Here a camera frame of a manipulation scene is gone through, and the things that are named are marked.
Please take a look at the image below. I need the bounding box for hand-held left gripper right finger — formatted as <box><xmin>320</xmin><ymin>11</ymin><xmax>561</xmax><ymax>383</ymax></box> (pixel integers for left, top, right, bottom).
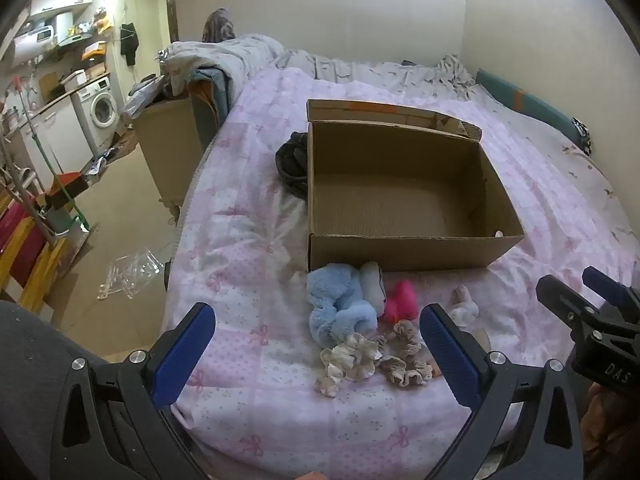
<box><xmin>420</xmin><ymin>303</ymin><xmax>586</xmax><ymax>480</ymax></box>

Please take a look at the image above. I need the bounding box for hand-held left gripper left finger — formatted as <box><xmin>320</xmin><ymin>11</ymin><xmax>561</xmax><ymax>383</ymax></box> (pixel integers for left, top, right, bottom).
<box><xmin>52</xmin><ymin>302</ymin><xmax>217</xmax><ymax>480</ymax></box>

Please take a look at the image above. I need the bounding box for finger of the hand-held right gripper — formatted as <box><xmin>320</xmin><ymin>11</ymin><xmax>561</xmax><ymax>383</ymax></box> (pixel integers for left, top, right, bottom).
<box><xmin>536</xmin><ymin>275</ymin><xmax>608</xmax><ymax>342</ymax></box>
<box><xmin>582</xmin><ymin>266</ymin><xmax>640</xmax><ymax>312</ymax></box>

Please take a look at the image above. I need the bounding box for brown patterned scrunchie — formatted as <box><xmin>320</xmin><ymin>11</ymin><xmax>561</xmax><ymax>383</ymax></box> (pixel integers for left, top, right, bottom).
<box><xmin>392</xmin><ymin>320</ymin><xmax>425</xmax><ymax>358</ymax></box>
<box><xmin>377</xmin><ymin>355</ymin><xmax>435</xmax><ymax>389</ymax></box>

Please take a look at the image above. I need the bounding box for white small scrunchie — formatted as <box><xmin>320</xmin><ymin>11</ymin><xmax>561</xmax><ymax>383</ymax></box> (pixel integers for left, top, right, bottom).
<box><xmin>446</xmin><ymin>285</ymin><xmax>481</xmax><ymax>328</ymax></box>

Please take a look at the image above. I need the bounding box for pink toy duck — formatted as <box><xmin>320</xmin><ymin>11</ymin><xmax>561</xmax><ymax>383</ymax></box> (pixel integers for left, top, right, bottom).
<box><xmin>382</xmin><ymin>280</ymin><xmax>420</xmax><ymax>325</ymax></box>

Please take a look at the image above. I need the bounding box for cream scrunchie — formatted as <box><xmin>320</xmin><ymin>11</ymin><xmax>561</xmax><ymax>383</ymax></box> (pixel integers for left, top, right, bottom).
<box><xmin>315</xmin><ymin>332</ymin><xmax>383</xmax><ymax>397</ymax></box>

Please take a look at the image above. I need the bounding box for brown cardboard box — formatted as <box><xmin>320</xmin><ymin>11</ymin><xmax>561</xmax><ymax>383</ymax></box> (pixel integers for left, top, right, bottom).
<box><xmin>306</xmin><ymin>99</ymin><xmax>526</xmax><ymax>273</ymax></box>

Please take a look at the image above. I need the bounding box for blue plush toy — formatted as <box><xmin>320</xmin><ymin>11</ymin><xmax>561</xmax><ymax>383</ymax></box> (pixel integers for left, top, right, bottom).
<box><xmin>306</xmin><ymin>261</ymin><xmax>387</xmax><ymax>348</ymax></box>

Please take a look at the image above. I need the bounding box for person's right hand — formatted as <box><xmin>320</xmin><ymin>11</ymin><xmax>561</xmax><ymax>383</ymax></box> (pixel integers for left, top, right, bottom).
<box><xmin>582</xmin><ymin>384</ymin><xmax>640</xmax><ymax>457</ymax></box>

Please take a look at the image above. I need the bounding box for clear plastic wrap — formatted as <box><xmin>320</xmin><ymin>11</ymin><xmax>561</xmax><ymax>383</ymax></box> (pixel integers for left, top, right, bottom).
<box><xmin>97</xmin><ymin>247</ymin><xmax>163</xmax><ymax>301</ymax></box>

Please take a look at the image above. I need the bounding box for pink bow print blanket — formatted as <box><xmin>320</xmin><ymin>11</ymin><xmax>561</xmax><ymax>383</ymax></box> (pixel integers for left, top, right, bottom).
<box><xmin>160</xmin><ymin>67</ymin><xmax>640</xmax><ymax>466</ymax></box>

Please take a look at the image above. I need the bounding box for black white patterned cloth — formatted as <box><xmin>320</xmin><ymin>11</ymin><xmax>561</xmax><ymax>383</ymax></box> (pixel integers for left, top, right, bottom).
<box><xmin>571</xmin><ymin>117</ymin><xmax>593</xmax><ymax>156</ymax></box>

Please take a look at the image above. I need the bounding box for yellow wooden rack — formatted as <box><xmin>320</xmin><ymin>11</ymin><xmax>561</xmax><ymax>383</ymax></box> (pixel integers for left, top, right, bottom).
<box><xmin>0</xmin><ymin>195</ymin><xmax>68</xmax><ymax>311</ymax></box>

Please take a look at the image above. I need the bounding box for green pole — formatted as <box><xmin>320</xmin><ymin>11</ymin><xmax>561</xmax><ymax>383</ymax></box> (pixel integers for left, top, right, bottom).
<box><xmin>30</xmin><ymin>125</ymin><xmax>91</xmax><ymax>233</ymax></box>

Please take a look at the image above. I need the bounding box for teal pillow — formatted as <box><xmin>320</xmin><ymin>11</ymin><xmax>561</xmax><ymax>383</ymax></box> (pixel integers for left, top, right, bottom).
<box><xmin>475</xmin><ymin>69</ymin><xmax>583</xmax><ymax>136</ymax></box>

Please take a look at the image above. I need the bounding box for red bag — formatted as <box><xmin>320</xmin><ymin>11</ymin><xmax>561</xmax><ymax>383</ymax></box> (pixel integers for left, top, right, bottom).
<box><xmin>0</xmin><ymin>205</ymin><xmax>36</xmax><ymax>281</ymax></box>

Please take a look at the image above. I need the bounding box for red black dustpan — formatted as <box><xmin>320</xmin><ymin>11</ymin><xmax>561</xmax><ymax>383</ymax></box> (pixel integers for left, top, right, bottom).
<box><xmin>47</xmin><ymin>172</ymin><xmax>93</xmax><ymax>211</ymax></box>

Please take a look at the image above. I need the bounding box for dark cloth bundle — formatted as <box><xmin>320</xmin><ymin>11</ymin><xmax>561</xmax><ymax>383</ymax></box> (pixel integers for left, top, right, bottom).
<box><xmin>275</xmin><ymin>131</ymin><xmax>310</xmax><ymax>200</ymax></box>

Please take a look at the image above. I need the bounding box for white counter cabinet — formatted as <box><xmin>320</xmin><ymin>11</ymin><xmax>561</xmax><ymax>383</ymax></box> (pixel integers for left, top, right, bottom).
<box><xmin>22</xmin><ymin>92</ymin><xmax>93</xmax><ymax>196</ymax></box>

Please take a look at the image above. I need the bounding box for white washing machine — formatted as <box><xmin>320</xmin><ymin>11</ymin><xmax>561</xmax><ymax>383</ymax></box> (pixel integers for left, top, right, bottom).
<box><xmin>72</xmin><ymin>77</ymin><xmax>121</xmax><ymax>146</ymax></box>

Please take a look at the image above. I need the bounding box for pile of clothes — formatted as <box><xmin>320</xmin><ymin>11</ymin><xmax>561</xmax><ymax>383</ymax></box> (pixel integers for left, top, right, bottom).
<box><xmin>124</xmin><ymin>75</ymin><xmax>191</xmax><ymax>113</ymax></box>

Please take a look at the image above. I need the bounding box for grey white floral duvet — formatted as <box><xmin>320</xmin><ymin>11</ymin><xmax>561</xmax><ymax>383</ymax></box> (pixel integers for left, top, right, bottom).
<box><xmin>162</xmin><ymin>34</ymin><xmax>631</xmax><ymax>241</ymax></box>

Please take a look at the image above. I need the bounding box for hanging dark clothing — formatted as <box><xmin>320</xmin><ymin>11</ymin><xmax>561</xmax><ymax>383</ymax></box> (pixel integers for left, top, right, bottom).
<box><xmin>120</xmin><ymin>22</ymin><xmax>140</xmax><ymax>66</ymax></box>

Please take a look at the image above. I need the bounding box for grey patterned cloth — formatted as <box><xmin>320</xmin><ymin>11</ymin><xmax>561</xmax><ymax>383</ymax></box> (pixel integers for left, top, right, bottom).
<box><xmin>202</xmin><ymin>8</ymin><xmax>236</xmax><ymax>42</ymax></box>

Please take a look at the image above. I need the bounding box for white water heater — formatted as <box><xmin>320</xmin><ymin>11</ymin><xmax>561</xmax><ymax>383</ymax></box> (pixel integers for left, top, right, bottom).
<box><xmin>12</xmin><ymin>27</ymin><xmax>56</xmax><ymax>68</ymax></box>

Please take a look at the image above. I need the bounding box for brown door strip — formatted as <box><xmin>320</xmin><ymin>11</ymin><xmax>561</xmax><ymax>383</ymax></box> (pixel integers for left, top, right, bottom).
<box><xmin>165</xmin><ymin>0</ymin><xmax>180</xmax><ymax>43</ymax></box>

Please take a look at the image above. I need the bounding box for white cylindrical appliance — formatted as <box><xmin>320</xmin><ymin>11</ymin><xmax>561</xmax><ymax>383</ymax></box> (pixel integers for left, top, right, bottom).
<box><xmin>55</xmin><ymin>10</ymin><xmax>76</xmax><ymax>43</ymax></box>

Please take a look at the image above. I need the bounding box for white wall cabinet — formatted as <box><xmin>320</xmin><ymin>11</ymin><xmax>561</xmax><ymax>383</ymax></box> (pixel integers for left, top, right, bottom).
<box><xmin>27</xmin><ymin>0</ymin><xmax>93</xmax><ymax>18</ymax></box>

